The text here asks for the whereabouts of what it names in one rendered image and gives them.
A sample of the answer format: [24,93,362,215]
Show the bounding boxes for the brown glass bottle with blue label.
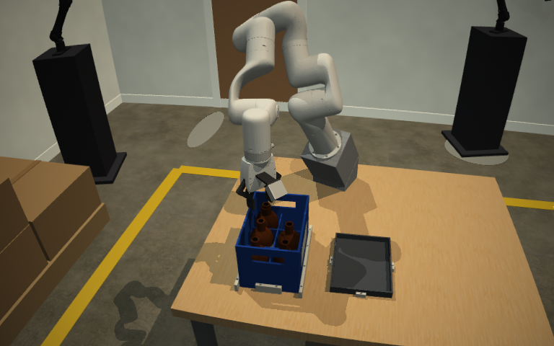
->
[256,202,278,229]

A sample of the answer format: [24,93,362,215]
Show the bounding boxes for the blue crate with cross dividers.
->
[235,191,309,293]

